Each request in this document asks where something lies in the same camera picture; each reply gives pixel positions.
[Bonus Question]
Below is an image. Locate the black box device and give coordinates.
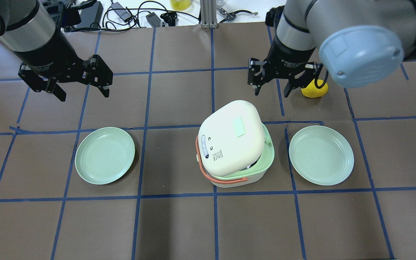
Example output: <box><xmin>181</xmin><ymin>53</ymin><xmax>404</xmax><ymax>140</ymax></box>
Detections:
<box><xmin>64</xmin><ymin>0</ymin><xmax>103</xmax><ymax>32</ymax></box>

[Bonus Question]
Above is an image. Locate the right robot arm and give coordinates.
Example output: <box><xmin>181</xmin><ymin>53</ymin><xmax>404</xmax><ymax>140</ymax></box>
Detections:
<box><xmin>247</xmin><ymin>0</ymin><xmax>416</xmax><ymax>97</ymax></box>

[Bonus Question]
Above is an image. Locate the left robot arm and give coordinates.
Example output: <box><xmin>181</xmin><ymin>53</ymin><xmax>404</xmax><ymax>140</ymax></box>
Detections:
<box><xmin>0</xmin><ymin>0</ymin><xmax>113</xmax><ymax>101</ymax></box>

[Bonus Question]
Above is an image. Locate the right green plate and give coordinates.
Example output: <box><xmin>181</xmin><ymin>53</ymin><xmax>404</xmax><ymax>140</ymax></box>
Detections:
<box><xmin>289</xmin><ymin>125</ymin><xmax>355</xmax><ymax>186</ymax></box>

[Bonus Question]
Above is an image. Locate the left green plate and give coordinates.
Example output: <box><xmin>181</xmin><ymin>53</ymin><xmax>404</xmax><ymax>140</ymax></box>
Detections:
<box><xmin>75</xmin><ymin>127</ymin><xmax>136</xmax><ymax>185</ymax></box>

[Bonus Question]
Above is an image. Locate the black cable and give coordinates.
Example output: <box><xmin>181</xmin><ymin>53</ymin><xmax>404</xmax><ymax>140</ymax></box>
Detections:
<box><xmin>102</xmin><ymin>0</ymin><xmax>202</xmax><ymax>30</ymax></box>

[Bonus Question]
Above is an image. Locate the yellow cup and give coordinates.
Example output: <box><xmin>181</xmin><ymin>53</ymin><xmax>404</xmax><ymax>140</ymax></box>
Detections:
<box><xmin>169</xmin><ymin>0</ymin><xmax>192</xmax><ymax>11</ymax></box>

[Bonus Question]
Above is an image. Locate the green plate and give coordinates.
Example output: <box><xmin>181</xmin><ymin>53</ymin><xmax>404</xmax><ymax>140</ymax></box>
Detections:
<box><xmin>289</xmin><ymin>125</ymin><xmax>355</xmax><ymax>186</ymax></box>
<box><xmin>75</xmin><ymin>127</ymin><xmax>136</xmax><ymax>185</ymax></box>

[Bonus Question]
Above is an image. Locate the small grey adapter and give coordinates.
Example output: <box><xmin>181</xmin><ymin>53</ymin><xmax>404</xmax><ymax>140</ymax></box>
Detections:
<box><xmin>146</xmin><ymin>13</ymin><xmax>162</xmax><ymax>27</ymax></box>

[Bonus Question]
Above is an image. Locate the aluminium profile post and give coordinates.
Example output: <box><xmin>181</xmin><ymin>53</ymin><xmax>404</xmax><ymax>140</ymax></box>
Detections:
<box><xmin>200</xmin><ymin>0</ymin><xmax>218</xmax><ymax>29</ymax></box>

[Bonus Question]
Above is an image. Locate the black power adapter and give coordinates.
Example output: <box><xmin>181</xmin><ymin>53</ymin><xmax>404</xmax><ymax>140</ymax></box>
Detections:
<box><xmin>110</xmin><ymin>2</ymin><xmax>133</xmax><ymax>23</ymax></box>

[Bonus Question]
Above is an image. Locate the black pliers tool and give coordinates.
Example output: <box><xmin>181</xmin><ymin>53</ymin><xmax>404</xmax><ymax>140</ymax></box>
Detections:
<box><xmin>216</xmin><ymin>6</ymin><xmax>259</xmax><ymax>23</ymax></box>

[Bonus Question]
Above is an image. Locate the yellow toy potato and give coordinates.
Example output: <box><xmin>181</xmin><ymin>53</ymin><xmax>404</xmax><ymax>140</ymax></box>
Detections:
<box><xmin>300</xmin><ymin>79</ymin><xmax>329</xmax><ymax>98</ymax></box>

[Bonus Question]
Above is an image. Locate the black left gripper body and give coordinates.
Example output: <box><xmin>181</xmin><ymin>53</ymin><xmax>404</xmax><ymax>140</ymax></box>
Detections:
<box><xmin>14</xmin><ymin>31</ymin><xmax>113</xmax><ymax>87</ymax></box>

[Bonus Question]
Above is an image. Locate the white rice cooker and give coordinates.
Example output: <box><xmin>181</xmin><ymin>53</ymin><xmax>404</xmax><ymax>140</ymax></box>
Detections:
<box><xmin>195</xmin><ymin>100</ymin><xmax>275</xmax><ymax>188</ymax></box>

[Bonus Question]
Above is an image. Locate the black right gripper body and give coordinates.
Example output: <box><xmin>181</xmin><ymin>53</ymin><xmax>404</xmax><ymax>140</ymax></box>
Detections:
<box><xmin>248</xmin><ymin>36</ymin><xmax>323</xmax><ymax>88</ymax></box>

